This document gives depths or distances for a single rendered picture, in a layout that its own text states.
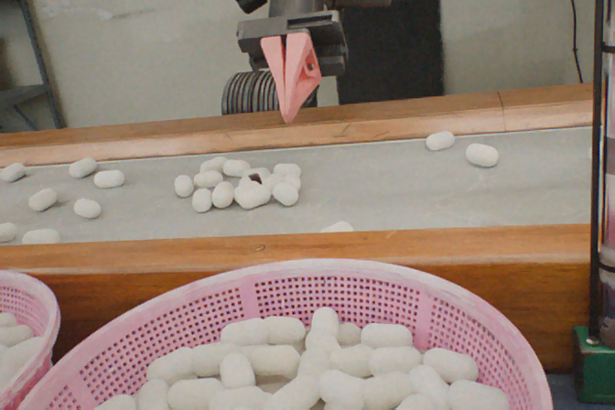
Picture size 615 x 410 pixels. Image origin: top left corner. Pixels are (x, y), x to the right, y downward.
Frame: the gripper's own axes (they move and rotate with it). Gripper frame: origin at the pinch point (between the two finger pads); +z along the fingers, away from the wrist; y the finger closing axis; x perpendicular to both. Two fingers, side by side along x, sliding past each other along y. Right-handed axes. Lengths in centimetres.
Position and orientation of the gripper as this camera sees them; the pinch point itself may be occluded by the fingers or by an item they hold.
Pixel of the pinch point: (287, 112)
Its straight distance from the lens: 59.7
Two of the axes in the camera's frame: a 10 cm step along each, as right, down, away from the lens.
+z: -0.6, 8.7, -4.9
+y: 9.7, -0.6, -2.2
